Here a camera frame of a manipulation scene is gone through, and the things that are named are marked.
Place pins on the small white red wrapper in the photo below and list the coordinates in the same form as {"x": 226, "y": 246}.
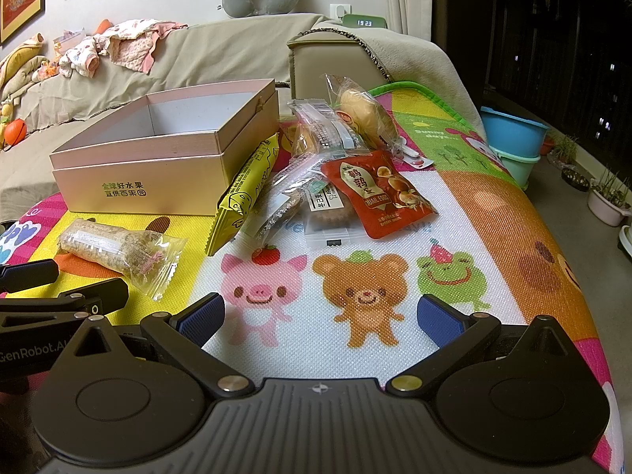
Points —
{"x": 417, "y": 160}

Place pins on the yellow snack packet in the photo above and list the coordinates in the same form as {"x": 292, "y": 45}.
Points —
{"x": 242, "y": 197}

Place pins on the beige sofa cover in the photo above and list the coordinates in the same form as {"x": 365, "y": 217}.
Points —
{"x": 222, "y": 54}

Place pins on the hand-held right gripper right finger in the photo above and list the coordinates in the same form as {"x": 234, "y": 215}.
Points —
{"x": 438, "y": 317}

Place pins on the green plastic bucket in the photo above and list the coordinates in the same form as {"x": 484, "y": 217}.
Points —
{"x": 518, "y": 170}

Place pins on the beige sofa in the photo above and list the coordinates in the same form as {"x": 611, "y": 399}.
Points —
{"x": 335, "y": 69}

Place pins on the clear rice bar packet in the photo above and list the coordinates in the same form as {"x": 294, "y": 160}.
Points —
{"x": 108, "y": 248}

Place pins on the pink cardboard box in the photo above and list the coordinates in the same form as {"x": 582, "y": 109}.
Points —
{"x": 148, "y": 187}

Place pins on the yellow plush toy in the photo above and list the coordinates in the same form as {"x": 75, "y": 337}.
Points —
{"x": 19, "y": 57}

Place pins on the clear packet with white tray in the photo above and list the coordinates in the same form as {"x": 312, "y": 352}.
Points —
{"x": 323, "y": 128}

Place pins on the clear round yellow pastry packet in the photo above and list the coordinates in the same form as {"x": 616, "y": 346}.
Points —
{"x": 360, "y": 108}

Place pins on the white wall socket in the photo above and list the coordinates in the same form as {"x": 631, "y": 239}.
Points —
{"x": 338, "y": 11}

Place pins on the green digital clock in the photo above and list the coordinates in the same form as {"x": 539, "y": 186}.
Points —
{"x": 364, "y": 21}

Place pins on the red snack packet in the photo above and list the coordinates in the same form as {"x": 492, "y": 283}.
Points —
{"x": 380, "y": 192}

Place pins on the blue plastic bucket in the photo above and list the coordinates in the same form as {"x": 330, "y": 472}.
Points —
{"x": 511, "y": 131}

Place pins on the long clear pastry packet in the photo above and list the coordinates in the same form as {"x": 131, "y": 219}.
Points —
{"x": 281, "y": 197}

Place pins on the cartoon play mat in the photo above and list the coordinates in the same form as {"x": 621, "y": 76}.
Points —
{"x": 493, "y": 237}

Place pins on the orange toy ball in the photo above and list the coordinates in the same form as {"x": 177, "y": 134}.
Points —
{"x": 13, "y": 133}

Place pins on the small yellow toy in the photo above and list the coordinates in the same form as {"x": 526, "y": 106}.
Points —
{"x": 6, "y": 112}

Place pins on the pink floral clothes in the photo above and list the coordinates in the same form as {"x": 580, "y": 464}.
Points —
{"x": 133, "y": 44}

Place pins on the dark plant pot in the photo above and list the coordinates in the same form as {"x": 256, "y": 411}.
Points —
{"x": 575, "y": 180}

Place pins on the clear brown cake packet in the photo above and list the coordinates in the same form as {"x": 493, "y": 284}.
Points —
{"x": 328, "y": 218}

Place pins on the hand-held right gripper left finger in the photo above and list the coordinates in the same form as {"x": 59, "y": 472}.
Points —
{"x": 205, "y": 318}

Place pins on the red figure framed picture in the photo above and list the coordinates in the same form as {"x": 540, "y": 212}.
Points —
{"x": 19, "y": 0}

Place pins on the orange cushion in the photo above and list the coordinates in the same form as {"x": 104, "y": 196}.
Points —
{"x": 102, "y": 26}

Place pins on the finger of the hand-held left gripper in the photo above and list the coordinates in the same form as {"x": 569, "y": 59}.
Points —
{"x": 29, "y": 274}
{"x": 94, "y": 292}

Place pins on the white plant pot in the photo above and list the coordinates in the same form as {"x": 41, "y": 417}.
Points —
{"x": 605, "y": 210}

